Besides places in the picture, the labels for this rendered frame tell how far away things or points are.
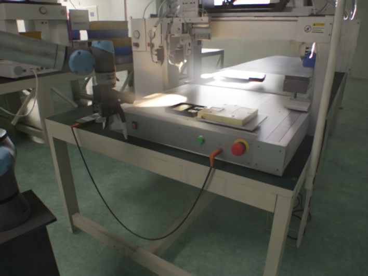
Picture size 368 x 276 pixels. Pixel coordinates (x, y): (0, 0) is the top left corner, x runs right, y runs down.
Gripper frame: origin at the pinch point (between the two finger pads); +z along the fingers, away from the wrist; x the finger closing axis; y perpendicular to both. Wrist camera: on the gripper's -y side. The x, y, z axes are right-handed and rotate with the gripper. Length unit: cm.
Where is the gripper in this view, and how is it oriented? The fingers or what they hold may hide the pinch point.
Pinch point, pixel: (115, 134)
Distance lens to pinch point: 111.4
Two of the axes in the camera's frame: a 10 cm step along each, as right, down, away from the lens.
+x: 7.3, 2.6, -6.4
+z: 0.0, 9.3, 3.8
